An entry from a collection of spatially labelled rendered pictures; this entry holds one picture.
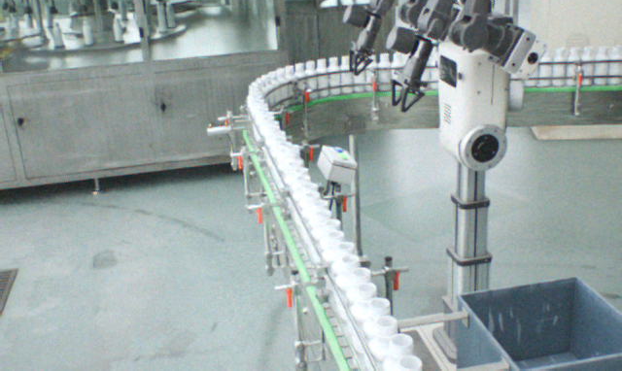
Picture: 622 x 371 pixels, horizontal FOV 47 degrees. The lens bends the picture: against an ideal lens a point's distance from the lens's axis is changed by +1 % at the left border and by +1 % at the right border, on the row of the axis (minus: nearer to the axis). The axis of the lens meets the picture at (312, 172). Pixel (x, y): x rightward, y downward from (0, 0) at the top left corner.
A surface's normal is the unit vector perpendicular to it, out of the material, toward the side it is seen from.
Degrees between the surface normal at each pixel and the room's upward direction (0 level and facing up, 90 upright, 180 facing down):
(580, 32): 90
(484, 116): 101
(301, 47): 90
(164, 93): 90
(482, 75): 90
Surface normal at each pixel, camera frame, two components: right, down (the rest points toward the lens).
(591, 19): -0.11, 0.36
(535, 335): 0.21, 0.33
